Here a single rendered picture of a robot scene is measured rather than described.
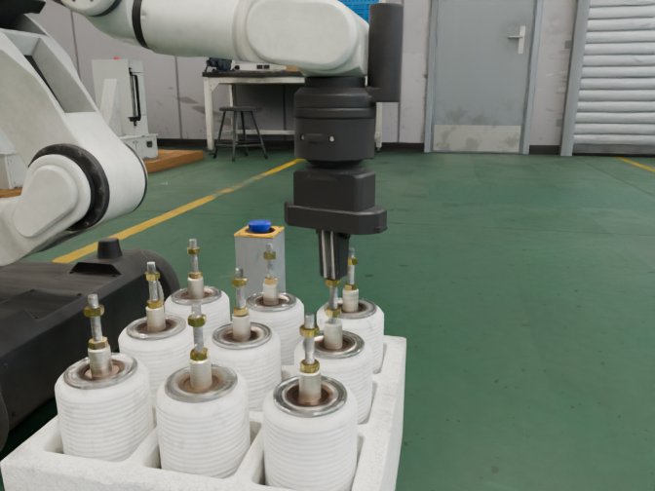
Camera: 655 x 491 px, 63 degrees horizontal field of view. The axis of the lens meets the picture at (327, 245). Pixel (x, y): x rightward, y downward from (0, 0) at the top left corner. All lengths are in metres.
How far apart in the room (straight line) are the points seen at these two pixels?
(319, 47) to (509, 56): 5.09
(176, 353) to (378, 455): 0.28
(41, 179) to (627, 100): 5.30
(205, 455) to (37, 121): 0.62
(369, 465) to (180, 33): 0.49
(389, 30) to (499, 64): 5.03
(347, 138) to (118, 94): 3.81
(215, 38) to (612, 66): 5.25
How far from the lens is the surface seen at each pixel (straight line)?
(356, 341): 0.67
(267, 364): 0.67
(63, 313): 1.04
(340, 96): 0.55
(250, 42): 0.57
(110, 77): 4.36
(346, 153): 0.56
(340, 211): 0.58
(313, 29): 0.55
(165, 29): 0.63
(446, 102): 5.57
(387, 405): 0.68
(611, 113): 5.71
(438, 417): 1.01
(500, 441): 0.97
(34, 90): 0.99
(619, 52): 5.72
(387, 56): 0.57
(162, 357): 0.71
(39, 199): 0.95
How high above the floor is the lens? 0.54
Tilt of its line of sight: 16 degrees down
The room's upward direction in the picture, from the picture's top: straight up
